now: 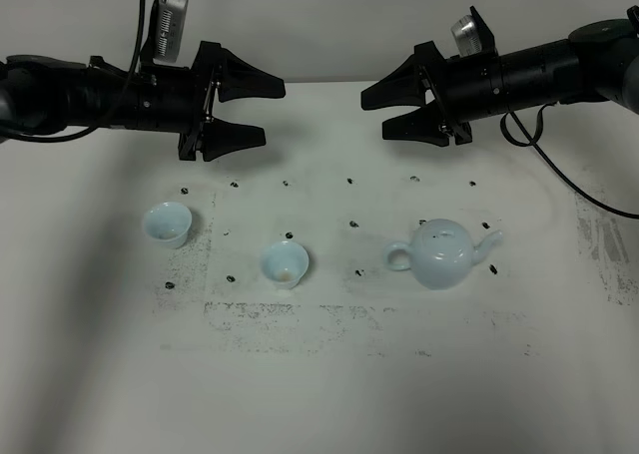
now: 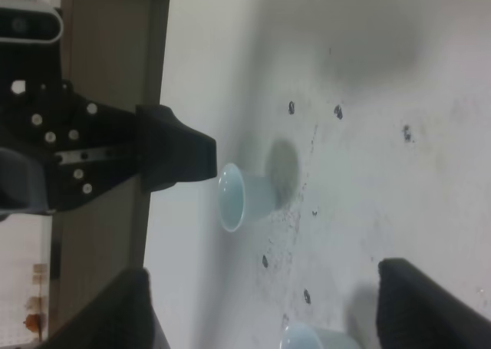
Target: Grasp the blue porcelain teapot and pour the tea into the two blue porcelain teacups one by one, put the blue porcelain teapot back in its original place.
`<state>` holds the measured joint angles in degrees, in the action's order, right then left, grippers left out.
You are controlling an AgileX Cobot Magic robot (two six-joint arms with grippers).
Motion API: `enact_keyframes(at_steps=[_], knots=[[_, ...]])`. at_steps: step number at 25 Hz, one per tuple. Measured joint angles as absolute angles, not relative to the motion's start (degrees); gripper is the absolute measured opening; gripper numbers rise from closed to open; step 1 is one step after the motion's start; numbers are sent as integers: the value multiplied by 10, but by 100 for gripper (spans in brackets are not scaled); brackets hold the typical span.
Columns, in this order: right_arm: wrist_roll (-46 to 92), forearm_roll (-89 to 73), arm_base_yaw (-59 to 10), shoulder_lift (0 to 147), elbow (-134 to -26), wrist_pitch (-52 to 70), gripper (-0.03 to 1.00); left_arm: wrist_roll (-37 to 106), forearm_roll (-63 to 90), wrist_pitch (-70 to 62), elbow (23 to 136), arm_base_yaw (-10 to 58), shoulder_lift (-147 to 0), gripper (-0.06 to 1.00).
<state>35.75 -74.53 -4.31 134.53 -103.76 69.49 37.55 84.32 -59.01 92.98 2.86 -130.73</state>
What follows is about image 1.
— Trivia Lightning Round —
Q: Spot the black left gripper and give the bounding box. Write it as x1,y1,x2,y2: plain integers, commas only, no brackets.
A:
89,42,286,162

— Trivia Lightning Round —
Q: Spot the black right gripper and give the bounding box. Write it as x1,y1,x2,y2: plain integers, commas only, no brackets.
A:
359,5,520,145

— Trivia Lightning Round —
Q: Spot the light blue porcelain teapot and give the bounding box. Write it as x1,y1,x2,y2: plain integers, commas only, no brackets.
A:
382,219,503,290

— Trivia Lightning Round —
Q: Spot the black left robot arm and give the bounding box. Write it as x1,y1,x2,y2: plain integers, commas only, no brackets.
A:
1,41,286,162

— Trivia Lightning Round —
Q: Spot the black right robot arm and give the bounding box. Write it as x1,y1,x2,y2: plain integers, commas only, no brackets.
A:
360,6,638,147

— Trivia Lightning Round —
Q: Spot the light blue teacup left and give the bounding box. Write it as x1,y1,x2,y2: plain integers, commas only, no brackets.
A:
142,202,193,249

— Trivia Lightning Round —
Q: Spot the light blue teacup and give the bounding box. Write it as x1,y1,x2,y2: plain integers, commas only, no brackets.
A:
142,202,193,249
260,240,310,290

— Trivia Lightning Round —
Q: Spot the light blue teacup centre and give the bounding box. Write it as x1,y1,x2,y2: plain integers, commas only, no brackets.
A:
260,240,310,290

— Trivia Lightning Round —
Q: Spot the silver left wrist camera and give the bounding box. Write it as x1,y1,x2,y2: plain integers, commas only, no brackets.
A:
151,0,189,64

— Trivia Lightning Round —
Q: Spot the black left camera cable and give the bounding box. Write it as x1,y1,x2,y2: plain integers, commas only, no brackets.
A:
0,0,174,144

